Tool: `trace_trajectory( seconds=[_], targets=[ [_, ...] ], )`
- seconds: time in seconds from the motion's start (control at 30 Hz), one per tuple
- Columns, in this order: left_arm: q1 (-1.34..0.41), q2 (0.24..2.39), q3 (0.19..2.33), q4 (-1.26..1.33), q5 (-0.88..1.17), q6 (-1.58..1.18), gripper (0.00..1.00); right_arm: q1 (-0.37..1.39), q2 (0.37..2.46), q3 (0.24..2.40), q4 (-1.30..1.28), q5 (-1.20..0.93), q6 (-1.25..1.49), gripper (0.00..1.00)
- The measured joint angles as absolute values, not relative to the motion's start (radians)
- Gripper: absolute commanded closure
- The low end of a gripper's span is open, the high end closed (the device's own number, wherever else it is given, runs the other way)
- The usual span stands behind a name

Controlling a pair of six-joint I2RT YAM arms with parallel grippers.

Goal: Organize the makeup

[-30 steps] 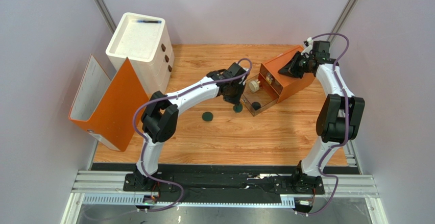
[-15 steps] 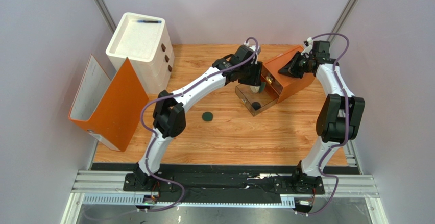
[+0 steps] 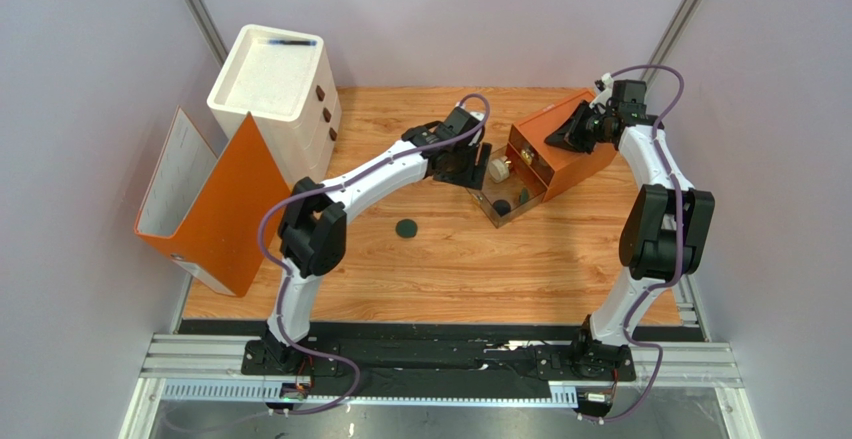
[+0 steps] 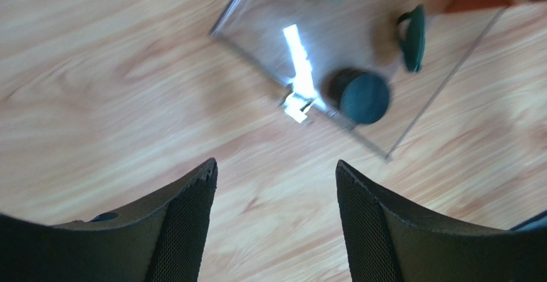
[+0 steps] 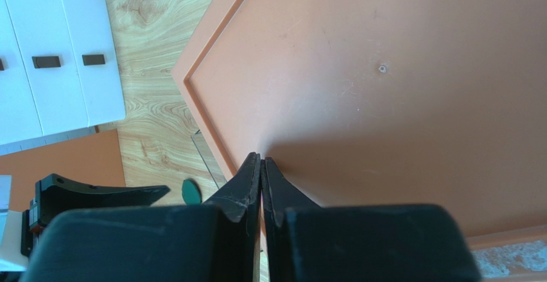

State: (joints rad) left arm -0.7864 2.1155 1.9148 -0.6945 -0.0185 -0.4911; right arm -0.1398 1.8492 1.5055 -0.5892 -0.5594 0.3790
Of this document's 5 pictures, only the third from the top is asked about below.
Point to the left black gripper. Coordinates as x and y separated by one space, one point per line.
472 177

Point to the black pen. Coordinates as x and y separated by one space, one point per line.
292 42

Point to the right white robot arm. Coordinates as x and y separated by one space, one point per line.
665 232

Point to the orange file binder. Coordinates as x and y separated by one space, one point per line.
202 209

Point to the black round jar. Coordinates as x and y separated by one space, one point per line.
502 207

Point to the frosted cream jar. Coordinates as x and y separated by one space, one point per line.
499 170

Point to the white drawer cabinet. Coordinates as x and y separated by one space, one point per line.
291 93

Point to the orange drawer box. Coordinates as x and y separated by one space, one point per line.
549 170

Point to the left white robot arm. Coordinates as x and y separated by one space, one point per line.
315 218

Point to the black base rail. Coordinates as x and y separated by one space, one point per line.
544 360

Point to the clear drawer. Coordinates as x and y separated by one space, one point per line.
509 192

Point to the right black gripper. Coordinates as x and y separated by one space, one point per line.
584 127

